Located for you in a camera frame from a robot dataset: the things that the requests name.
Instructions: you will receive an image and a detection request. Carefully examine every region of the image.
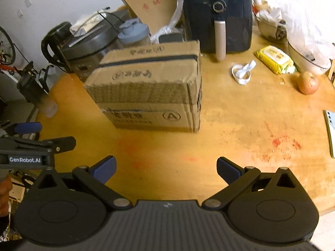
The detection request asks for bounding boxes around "black phone stand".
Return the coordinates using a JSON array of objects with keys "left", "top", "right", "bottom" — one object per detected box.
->
[{"left": 158, "top": 33, "right": 184, "bottom": 44}]

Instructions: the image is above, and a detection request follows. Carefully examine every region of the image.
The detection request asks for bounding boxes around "wooden chair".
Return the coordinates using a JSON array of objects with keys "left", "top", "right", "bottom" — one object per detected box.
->
[{"left": 327, "top": 60, "right": 335, "bottom": 87}]

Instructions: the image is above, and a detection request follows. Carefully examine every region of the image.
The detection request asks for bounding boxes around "clear plastic packet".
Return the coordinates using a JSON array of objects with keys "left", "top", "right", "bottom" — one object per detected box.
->
[{"left": 69, "top": 6, "right": 110, "bottom": 36}]

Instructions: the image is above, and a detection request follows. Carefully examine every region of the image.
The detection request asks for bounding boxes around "person's left hand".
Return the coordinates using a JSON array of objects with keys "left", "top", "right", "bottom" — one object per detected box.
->
[{"left": 0, "top": 174, "right": 13, "bottom": 217}]

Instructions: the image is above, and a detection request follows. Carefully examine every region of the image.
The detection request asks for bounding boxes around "cardboard lid with black tape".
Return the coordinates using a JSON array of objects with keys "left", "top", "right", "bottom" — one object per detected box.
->
[{"left": 84, "top": 40, "right": 203, "bottom": 110}]

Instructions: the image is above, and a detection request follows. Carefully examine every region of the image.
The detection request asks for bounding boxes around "white bowl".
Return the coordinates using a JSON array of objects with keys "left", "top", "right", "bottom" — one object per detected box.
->
[{"left": 287, "top": 40, "right": 332, "bottom": 76}]

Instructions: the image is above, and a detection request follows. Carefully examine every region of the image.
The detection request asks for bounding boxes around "translucent plastic cup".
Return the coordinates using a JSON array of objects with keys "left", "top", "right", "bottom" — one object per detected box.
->
[{"left": 35, "top": 95, "right": 58, "bottom": 118}]

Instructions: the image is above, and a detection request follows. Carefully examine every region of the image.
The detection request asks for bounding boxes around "white elastic band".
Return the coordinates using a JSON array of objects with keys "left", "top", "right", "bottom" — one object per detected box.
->
[{"left": 231, "top": 60, "right": 257, "bottom": 86}]

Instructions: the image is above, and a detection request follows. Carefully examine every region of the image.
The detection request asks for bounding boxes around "bowl with plastic bag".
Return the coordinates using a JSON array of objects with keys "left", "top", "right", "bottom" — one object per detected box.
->
[{"left": 280, "top": 0, "right": 335, "bottom": 60}]

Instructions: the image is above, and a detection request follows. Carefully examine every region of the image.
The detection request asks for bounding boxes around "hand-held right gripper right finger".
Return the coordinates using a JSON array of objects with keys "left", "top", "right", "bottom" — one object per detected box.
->
[{"left": 201, "top": 156, "right": 304, "bottom": 210}]

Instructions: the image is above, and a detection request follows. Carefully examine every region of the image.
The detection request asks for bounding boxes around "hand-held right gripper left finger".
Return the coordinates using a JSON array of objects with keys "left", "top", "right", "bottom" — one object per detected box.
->
[{"left": 34, "top": 155, "right": 133, "bottom": 211}]

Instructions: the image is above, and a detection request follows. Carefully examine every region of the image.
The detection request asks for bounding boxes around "white printed plastic bag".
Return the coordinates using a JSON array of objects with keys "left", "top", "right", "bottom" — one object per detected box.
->
[{"left": 150, "top": 0, "right": 185, "bottom": 42}]

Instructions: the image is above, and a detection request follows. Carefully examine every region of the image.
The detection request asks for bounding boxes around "bowl of scraps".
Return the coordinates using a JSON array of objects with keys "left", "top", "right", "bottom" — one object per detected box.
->
[{"left": 255, "top": 0, "right": 288, "bottom": 44}]

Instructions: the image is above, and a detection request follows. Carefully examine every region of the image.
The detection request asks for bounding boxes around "yellow wet wipes pack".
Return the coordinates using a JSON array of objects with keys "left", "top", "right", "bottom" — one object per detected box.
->
[{"left": 254, "top": 45, "right": 296, "bottom": 75}]

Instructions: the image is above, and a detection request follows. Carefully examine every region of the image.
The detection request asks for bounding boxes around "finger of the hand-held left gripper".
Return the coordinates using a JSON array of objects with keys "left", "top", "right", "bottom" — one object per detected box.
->
[
  {"left": 47, "top": 136, "right": 77, "bottom": 153},
  {"left": 14, "top": 122, "right": 43, "bottom": 134}
]

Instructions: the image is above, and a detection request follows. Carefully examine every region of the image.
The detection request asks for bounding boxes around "silver rice cooker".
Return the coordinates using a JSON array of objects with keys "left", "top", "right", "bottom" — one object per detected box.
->
[{"left": 41, "top": 9, "right": 131, "bottom": 82}]

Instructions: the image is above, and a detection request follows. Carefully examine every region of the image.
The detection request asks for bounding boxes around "bicycle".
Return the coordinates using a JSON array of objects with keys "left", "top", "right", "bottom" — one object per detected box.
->
[{"left": 0, "top": 26, "right": 17, "bottom": 71}]

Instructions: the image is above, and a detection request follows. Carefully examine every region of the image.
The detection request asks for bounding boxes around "large brown cardboard carton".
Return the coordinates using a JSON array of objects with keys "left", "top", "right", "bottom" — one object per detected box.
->
[{"left": 118, "top": 0, "right": 184, "bottom": 36}]

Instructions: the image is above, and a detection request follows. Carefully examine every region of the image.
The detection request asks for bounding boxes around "dark blue air fryer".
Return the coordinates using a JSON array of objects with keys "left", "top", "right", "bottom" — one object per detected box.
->
[{"left": 178, "top": 0, "right": 254, "bottom": 61}]

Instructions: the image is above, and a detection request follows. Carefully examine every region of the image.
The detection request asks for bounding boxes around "cardboard box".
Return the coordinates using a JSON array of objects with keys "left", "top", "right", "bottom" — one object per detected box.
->
[{"left": 101, "top": 84, "right": 202, "bottom": 134}]

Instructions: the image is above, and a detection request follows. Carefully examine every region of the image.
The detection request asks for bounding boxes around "wooden desktop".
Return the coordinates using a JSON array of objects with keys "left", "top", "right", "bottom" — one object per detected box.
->
[{"left": 35, "top": 5, "right": 335, "bottom": 216}]

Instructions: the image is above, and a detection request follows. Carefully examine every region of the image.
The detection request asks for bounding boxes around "white smartphone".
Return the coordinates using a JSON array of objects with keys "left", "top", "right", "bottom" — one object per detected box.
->
[{"left": 324, "top": 109, "right": 335, "bottom": 159}]

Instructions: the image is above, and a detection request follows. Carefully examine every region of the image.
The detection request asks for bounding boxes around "apple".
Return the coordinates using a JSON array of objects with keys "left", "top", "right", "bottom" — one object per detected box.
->
[{"left": 298, "top": 71, "right": 320, "bottom": 95}]

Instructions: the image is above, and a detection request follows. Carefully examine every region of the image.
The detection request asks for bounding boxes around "plastic bottle with grey lid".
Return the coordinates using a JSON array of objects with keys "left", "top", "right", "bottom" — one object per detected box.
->
[{"left": 117, "top": 18, "right": 152, "bottom": 49}]

